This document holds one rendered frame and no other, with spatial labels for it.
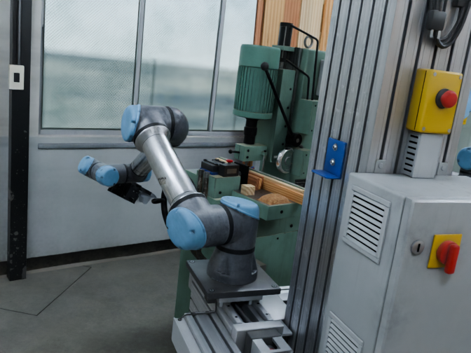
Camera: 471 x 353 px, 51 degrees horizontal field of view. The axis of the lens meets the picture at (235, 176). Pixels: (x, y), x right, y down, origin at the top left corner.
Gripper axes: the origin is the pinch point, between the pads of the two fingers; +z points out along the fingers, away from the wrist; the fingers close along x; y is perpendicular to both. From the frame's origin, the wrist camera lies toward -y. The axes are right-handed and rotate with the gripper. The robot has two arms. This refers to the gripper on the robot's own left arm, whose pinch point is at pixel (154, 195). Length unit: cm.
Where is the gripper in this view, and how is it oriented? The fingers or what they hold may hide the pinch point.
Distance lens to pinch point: 216.6
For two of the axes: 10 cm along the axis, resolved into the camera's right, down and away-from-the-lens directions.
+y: -4.5, 8.8, -1.3
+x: 6.0, 2.0, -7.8
